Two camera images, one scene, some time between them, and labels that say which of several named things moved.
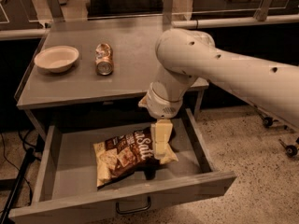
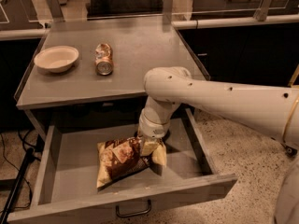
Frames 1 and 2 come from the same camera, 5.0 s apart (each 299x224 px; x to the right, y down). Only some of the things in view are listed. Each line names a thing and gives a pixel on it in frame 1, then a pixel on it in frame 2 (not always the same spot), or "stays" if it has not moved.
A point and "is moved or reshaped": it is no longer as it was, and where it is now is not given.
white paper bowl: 57,59 stays
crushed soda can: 104,59 stays
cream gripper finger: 162,132 -> 149,147
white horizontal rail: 16,35 stays
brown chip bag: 122,155 is moved or reshaped
